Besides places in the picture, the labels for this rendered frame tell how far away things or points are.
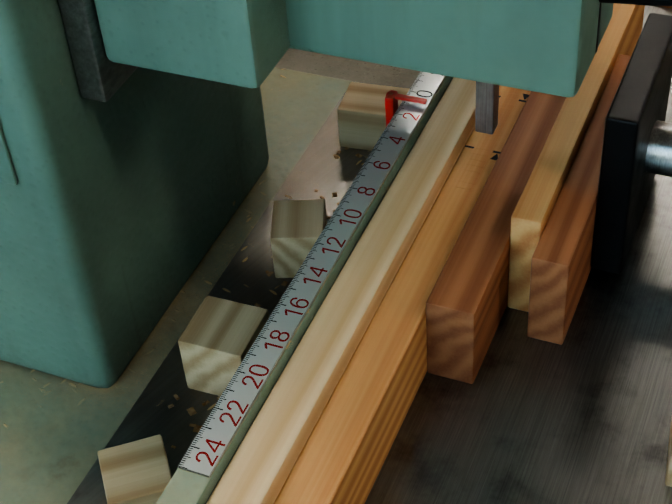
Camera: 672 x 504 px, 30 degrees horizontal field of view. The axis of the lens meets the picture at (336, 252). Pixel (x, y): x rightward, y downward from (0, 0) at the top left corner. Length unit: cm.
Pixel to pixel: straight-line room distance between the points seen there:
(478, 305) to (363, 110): 32
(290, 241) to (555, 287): 23
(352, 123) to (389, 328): 33
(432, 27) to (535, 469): 19
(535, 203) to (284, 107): 37
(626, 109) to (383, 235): 12
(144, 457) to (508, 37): 27
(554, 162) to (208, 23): 17
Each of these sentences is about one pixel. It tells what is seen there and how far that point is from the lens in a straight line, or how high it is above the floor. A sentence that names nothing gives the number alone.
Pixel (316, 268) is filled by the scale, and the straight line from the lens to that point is 54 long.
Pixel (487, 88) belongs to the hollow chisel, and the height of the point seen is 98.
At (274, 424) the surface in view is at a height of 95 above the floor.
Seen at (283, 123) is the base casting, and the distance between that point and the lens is 88.
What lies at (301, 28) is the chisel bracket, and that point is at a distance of 58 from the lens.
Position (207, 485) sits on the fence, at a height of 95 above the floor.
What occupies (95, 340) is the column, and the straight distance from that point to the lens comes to 69.
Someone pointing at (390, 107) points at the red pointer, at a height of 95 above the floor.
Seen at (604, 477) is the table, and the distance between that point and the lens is 54.
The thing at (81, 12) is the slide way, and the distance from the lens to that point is 58.
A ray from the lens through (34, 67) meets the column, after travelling 58.
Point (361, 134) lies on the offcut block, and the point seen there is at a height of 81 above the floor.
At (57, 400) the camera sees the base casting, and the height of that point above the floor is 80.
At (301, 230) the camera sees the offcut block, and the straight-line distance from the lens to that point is 74.
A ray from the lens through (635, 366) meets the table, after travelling 58.
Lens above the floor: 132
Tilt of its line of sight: 42 degrees down
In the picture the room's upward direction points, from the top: 5 degrees counter-clockwise
